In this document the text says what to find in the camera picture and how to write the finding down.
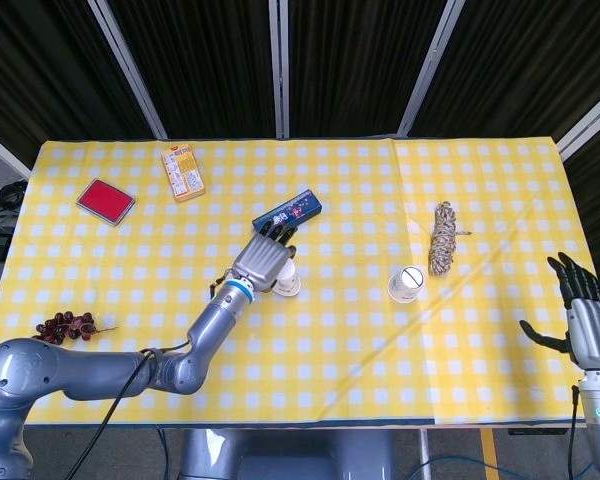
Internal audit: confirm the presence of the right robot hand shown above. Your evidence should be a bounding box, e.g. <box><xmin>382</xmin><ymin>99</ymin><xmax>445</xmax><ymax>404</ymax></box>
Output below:
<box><xmin>518</xmin><ymin>251</ymin><xmax>600</xmax><ymax>374</ymax></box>

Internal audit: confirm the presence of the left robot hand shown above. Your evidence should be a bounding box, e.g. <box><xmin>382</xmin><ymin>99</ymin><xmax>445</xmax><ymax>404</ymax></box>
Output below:
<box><xmin>231</xmin><ymin>223</ymin><xmax>300</xmax><ymax>295</ymax></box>

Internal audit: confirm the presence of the white paper cup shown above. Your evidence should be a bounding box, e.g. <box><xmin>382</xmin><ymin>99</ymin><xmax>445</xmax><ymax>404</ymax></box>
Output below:
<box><xmin>271</xmin><ymin>258</ymin><xmax>302</xmax><ymax>300</ymax></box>

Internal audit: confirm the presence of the white cup with black line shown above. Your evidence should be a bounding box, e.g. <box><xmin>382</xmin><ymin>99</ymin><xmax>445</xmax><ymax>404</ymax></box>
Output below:
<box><xmin>386</xmin><ymin>265</ymin><xmax>426</xmax><ymax>305</ymax></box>

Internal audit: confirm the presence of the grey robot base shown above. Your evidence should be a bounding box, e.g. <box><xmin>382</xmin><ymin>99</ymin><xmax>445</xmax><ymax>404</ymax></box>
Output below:
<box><xmin>178</xmin><ymin>427</ymin><xmax>396</xmax><ymax>480</ymax></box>

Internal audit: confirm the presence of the yellow checkered tablecloth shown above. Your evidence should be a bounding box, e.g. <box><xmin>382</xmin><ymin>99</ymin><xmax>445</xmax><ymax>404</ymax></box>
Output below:
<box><xmin>0</xmin><ymin>138</ymin><xmax>600</xmax><ymax>426</ymax></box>

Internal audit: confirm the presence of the blue rectangular box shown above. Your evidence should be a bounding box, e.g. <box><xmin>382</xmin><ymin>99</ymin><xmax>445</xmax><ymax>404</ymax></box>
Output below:
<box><xmin>251</xmin><ymin>188</ymin><xmax>324</xmax><ymax>236</ymax></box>

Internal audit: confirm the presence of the yellow snack box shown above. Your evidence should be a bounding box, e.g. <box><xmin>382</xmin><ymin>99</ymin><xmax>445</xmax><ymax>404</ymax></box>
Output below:
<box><xmin>160</xmin><ymin>142</ymin><xmax>207</xmax><ymax>204</ymax></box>

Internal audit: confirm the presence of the red stamp pad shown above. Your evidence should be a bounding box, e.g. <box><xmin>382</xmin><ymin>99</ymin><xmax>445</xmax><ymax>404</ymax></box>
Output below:
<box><xmin>75</xmin><ymin>177</ymin><xmax>137</xmax><ymax>229</ymax></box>

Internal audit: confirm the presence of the dark red grape bunch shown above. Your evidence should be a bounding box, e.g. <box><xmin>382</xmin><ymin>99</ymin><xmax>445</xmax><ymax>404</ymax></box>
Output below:
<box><xmin>33</xmin><ymin>310</ymin><xmax>119</xmax><ymax>346</ymax></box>

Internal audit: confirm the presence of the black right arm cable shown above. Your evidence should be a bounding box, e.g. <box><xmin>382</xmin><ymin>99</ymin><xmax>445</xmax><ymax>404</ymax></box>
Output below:
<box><xmin>565</xmin><ymin>383</ymin><xmax>581</xmax><ymax>480</ymax></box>

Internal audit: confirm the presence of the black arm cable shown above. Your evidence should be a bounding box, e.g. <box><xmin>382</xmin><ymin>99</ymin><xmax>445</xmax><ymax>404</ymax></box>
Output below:
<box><xmin>64</xmin><ymin>269</ymin><xmax>231</xmax><ymax>480</ymax></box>
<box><xmin>565</xmin><ymin>383</ymin><xmax>581</xmax><ymax>480</ymax></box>

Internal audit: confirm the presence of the coiled rope bundle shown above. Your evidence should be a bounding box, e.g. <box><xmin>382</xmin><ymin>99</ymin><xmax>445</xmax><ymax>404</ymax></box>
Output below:
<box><xmin>427</xmin><ymin>200</ymin><xmax>473</xmax><ymax>276</ymax></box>

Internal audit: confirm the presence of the blue floor cable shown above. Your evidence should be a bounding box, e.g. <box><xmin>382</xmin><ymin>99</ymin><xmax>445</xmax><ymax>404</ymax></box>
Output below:
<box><xmin>413</xmin><ymin>453</ymin><xmax>536</xmax><ymax>480</ymax></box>

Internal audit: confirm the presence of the white partition frame post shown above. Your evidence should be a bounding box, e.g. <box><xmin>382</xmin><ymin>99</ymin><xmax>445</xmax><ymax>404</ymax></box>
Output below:
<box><xmin>396</xmin><ymin>0</ymin><xmax>462</xmax><ymax>138</ymax></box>
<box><xmin>556</xmin><ymin>83</ymin><xmax>600</xmax><ymax>161</ymax></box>
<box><xmin>268</xmin><ymin>0</ymin><xmax>291</xmax><ymax>140</ymax></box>
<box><xmin>0</xmin><ymin>123</ymin><xmax>32</xmax><ymax>180</ymax></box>
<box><xmin>87</xmin><ymin>0</ymin><xmax>169</xmax><ymax>140</ymax></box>

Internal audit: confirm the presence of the black floor cable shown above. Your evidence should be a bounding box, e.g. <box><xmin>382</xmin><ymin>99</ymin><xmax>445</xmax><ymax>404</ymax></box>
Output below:
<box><xmin>157</xmin><ymin>427</ymin><xmax>171</xmax><ymax>480</ymax></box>

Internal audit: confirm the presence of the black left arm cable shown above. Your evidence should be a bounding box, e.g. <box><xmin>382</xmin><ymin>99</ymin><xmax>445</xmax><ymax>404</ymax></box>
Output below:
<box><xmin>64</xmin><ymin>269</ymin><xmax>231</xmax><ymax>480</ymax></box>

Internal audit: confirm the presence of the black cable bundle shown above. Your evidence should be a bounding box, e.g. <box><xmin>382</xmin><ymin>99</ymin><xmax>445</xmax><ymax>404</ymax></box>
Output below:
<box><xmin>0</xmin><ymin>180</ymin><xmax>29</xmax><ymax>221</ymax></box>

